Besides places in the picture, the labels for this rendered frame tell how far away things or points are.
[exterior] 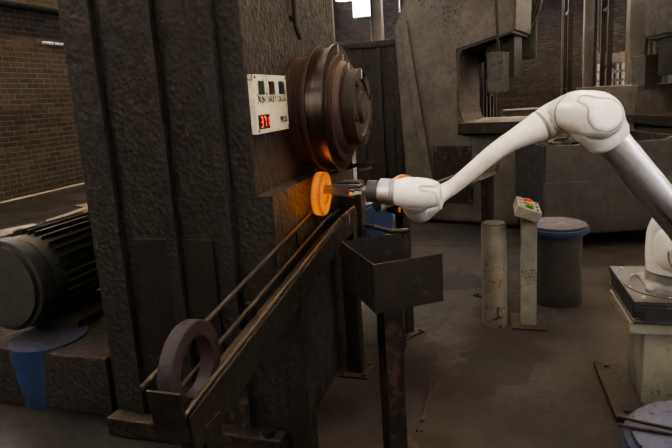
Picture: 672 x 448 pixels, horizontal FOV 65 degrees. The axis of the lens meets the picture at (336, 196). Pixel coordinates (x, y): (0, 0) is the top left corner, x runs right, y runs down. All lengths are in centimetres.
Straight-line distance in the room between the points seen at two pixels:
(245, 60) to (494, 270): 160
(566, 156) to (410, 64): 157
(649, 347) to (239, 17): 175
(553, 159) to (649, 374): 202
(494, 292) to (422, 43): 262
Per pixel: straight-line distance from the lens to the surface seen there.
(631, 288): 216
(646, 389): 228
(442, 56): 467
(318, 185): 181
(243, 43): 165
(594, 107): 166
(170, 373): 109
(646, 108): 565
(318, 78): 185
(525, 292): 277
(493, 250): 264
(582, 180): 404
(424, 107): 472
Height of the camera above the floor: 116
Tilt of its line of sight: 10 degrees down
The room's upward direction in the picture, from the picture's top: 4 degrees counter-clockwise
